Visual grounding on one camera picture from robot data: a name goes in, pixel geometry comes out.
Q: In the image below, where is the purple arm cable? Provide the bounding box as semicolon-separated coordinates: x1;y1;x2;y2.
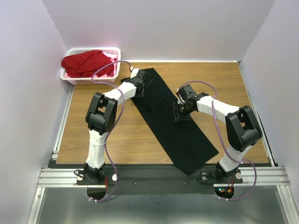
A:
87;60;134;203
175;80;257;202

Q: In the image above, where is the aluminium frame rail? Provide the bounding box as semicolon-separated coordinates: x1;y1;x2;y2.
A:
27;85;77;224

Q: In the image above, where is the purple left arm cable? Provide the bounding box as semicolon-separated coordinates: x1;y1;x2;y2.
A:
87;60;134;203

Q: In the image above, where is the red t shirt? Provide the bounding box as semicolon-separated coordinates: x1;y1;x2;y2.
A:
61;50;115;78

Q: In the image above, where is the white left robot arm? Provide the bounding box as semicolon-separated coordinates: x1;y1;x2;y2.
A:
81;69;153;184

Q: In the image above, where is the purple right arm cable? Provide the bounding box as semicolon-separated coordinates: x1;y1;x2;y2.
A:
175;80;257;202

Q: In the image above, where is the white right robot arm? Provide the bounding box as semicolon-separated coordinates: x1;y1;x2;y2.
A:
174;82;263;182

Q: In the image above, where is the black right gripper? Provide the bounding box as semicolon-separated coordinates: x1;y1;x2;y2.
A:
171;101;193;124

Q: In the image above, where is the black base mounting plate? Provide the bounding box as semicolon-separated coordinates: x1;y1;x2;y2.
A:
71;164;242;199

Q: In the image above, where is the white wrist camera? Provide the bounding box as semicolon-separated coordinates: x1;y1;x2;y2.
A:
130;68;140;78
176;87;186;104

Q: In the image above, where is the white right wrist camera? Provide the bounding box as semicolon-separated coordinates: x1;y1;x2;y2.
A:
176;87;186;104

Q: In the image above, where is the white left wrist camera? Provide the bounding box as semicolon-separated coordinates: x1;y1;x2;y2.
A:
130;68;140;78

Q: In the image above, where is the black t shirt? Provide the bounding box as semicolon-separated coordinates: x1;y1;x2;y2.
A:
132;68;219;174

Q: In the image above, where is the white plastic laundry basket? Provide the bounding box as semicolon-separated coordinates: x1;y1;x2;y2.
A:
60;47;121;85

